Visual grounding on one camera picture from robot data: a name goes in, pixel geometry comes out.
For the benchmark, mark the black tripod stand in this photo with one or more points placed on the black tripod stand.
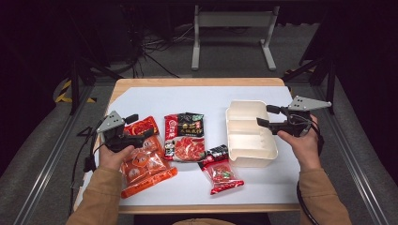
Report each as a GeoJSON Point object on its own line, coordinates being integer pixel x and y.
{"type": "Point", "coordinates": [74, 89]}
{"type": "Point", "coordinates": [330, 84]}

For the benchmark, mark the yellow and black hazard tape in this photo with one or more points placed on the yellow and black hazard tape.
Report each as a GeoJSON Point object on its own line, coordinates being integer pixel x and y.
{"type": "Point", "coordinates": [64, 91]}

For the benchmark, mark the aluminium floor rail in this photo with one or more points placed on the aluminium floor rail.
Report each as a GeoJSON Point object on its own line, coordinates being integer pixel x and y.
{"type": "Point", "coordinates": [350, 150]}
{"type": "Point", "coordinates": [53, 150]}

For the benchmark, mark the white plastic divided container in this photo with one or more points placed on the white plastic divided container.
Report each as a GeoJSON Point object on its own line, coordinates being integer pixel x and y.
{"type": "Point", "coordinates": [247, 143]}

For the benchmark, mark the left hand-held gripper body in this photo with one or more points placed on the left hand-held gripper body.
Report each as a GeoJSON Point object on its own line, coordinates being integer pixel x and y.
{"type": "Point", "coordinates": [111, 123]}

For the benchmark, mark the red and black seasoning packet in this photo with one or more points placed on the red and black seasoning packet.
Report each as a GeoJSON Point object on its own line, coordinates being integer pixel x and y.
{"type": "Point", "coordinates": [184, 146]}

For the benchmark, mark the person's left hand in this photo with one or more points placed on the person's left hand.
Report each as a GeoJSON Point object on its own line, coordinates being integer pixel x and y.
{"type": "Point", "coordinates": [114, 159]}

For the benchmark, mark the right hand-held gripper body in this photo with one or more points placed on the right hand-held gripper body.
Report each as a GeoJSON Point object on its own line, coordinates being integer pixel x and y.
{"type": "Point", "coordinates": [297, 125]}

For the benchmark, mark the white table mat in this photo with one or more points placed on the white table mat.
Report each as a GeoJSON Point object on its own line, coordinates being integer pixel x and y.
{"type": "Point", "coordinates": [187, 100]}

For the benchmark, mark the person's right hand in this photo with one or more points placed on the person's right hand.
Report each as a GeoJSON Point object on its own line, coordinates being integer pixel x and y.
{"type": "Point", "coordinates": [305, 150]}

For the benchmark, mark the orange seasoning packet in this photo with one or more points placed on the orange seasoning packet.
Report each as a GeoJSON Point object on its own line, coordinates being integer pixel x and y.
{"type": "Point", "coordinates": [144, 167]}

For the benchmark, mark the small red snack packet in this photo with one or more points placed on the small red snack packet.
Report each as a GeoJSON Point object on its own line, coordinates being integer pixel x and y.
{"type": "Point", "coordinates": [222, 175]}

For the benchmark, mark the white metal stand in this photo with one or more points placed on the white metal stand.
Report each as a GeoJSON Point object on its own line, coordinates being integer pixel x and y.
{"type": "Point", "coordinates": [232, 19]}

